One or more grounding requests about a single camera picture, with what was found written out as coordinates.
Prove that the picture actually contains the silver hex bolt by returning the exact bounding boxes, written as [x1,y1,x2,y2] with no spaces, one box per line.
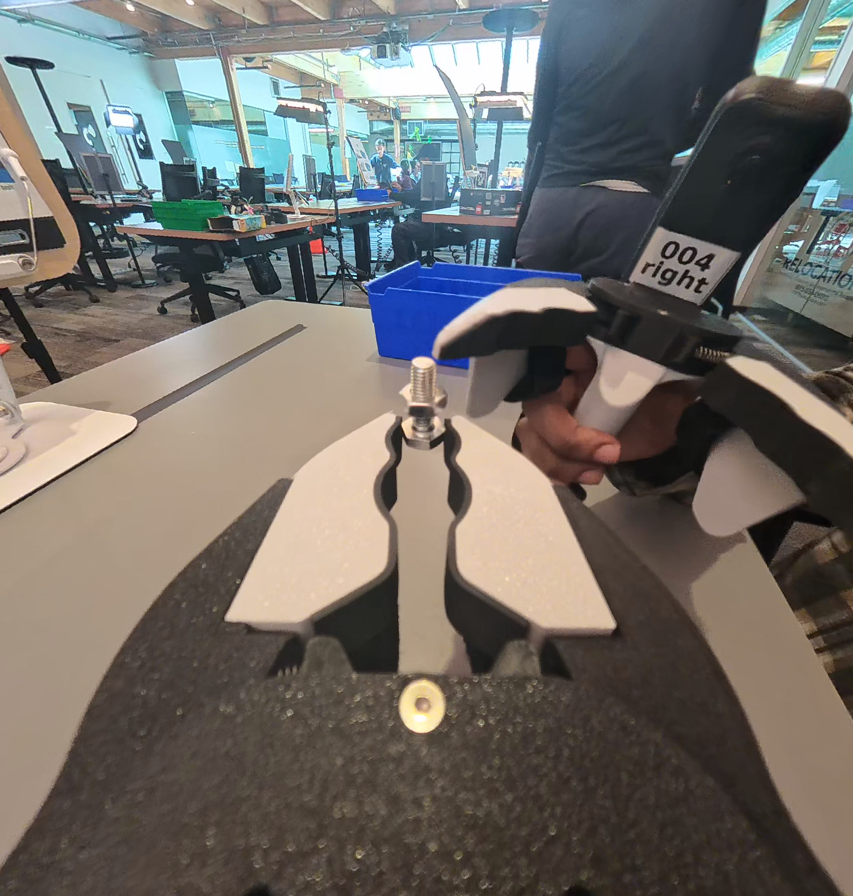
[400,357,447,449]

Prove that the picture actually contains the green plastic crate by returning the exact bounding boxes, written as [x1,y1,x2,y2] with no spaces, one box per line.
[151,199,226,232]

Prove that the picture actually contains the blue divided parts bin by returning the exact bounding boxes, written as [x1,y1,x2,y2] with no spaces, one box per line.
[367,261,583,370]

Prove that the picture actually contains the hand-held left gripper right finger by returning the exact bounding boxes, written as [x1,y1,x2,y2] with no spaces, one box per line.
[444,417,618,639]

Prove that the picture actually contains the wood-backed display board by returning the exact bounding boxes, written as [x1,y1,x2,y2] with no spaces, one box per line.
[0,21,81,291]

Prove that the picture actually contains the black easel legs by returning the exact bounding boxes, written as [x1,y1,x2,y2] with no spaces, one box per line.
[0,287,63,385]

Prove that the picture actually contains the white tablet stand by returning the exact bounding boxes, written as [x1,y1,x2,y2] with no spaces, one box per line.
[0,294,139,525]

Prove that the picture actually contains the black office chair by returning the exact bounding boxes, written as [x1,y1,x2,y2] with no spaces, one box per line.
[152,245,245,316]

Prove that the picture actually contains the person's right hand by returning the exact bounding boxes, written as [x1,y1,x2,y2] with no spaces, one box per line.
[514,346,707,491]

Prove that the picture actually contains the black floor lamp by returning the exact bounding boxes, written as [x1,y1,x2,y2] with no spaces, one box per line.
[5,56,77,165]

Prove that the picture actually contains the wooden desk with black legs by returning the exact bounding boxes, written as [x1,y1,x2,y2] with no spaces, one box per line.
[273,198,403,281]
[115,213,336,324]

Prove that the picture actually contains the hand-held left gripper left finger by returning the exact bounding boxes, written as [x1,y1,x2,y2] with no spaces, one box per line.
[225,413,402,639]

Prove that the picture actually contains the black tripod with softbox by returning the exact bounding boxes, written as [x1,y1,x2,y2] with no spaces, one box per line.
[274,94,371,305]

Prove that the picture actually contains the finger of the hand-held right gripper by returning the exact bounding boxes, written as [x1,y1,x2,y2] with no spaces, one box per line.
[692,353,853,554]
[432,283,599,419]

